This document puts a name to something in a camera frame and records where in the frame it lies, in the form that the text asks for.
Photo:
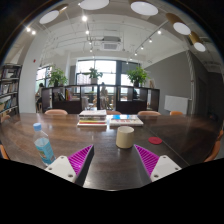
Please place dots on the orange chair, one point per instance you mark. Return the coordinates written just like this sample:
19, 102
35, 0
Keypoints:
149, 113
216, 148
172, 113
3, 152
56, 112

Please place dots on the right potted plant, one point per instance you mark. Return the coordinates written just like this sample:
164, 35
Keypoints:
137, 76

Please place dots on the clear plastic water bottle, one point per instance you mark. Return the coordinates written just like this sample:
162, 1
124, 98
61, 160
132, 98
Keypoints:
42, 143

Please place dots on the dark low shelf unit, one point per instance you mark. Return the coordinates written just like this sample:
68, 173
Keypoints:
124, 99

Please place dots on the red round coaster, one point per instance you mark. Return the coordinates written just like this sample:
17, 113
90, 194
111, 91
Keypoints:
155, 140

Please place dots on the orange chair left side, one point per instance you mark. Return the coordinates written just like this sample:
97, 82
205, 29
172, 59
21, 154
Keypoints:
3, 152

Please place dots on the left potted plant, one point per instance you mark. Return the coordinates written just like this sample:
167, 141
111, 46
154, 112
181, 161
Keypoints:
57, 77

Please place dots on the white radiator panel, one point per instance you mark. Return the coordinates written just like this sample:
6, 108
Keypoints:
174, 103

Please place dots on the potted plant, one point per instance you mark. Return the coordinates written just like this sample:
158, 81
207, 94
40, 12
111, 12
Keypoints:
94, 75
57, 77
137, 76

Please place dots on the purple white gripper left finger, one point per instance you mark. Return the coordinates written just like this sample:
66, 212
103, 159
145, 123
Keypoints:
73, 168

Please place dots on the orange chair right side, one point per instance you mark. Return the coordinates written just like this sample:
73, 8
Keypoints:
216, 148

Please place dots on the ceiling air conditioner unit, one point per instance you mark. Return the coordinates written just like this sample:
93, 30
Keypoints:
110, 43

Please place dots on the orange chair back right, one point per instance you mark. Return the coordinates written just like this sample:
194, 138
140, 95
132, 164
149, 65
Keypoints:
172, 113

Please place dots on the orange chair back left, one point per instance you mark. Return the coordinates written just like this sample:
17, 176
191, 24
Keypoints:
56, 112

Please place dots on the tall bookshelf at left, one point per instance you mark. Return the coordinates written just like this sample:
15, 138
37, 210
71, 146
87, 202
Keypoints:
9, 89

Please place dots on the orange chair back middle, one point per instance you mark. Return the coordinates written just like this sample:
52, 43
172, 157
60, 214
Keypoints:
149, 113

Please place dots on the flat books right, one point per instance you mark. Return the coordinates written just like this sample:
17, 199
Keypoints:
125, 120

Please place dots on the cream ceramic cup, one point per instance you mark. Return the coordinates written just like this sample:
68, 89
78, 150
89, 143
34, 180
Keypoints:
125, 137

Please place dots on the stack of books left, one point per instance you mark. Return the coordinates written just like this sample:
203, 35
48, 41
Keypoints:
92, 118

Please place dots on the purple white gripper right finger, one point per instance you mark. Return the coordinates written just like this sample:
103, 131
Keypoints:
153, 167

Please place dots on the middle potted plant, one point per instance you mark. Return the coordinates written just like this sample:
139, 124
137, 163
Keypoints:
94, 75

